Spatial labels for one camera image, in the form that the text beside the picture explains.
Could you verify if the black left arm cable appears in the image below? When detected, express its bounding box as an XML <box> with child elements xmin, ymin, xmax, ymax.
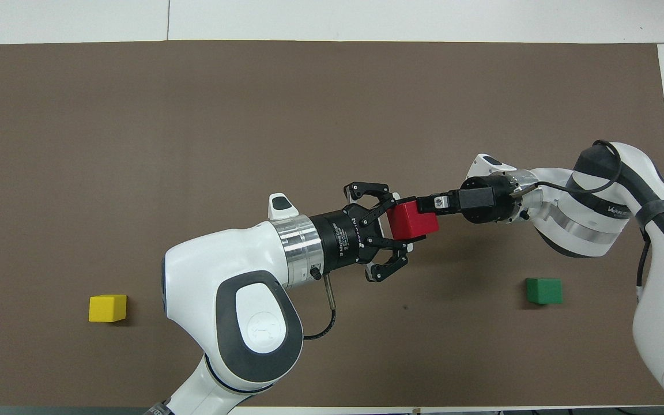
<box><xmin>303</xmin><ymin>271</ymin><xmax>338</xmax><ymax>341</ymax></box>

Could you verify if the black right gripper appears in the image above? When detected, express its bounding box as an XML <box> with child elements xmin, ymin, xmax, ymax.
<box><xmin>415</xmin><ymin>175</ymin><xmax>520</xmax><ymax>225</ymax></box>

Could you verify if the brown paper mat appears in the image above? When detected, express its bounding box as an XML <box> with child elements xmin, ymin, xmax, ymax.
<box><xmin>0</xmin><ymin>40</ymin><xmax>664</xmax><ymax>408</ymax></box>

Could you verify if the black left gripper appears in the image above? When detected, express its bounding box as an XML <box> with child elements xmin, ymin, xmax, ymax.
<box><xmin>308</xmin><ymin>182</ymin><xmax>414</xmax><ymax>284</ymax></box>

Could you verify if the red wooden block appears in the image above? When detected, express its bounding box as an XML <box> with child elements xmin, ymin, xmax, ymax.
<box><xmin>387</xmin><ymin>197</ymin><xmax>441</xmax><ymax>241</ymax></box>

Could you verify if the green wooden block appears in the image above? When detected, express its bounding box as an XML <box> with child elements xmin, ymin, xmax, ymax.
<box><xmin>526</xmin><ymin>278</ymin><xmax>563</xmax><ymax>305</ymax></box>

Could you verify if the yellow wooden block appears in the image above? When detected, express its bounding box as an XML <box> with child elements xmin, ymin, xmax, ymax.
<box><xmin>89</xmin><ymin>295</ymin><xmax>128</xmax><ymax>323</ymax></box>

